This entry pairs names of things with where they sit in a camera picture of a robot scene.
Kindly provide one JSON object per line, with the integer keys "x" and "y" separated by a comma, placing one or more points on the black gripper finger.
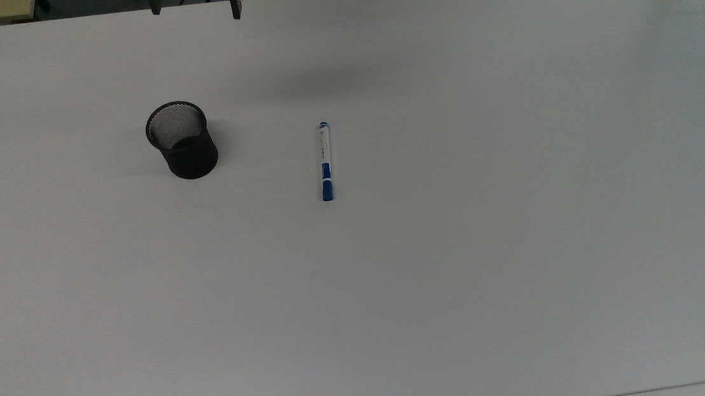
{"x": 236, "y": 6}
{"x": 154, "y": 5}

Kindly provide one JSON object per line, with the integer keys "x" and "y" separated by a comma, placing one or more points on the blue and white marker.
{"x": 325, "y": 162}

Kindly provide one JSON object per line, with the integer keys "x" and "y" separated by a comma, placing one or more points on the black mesh pen cup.
{"x": 183, "y": 142}

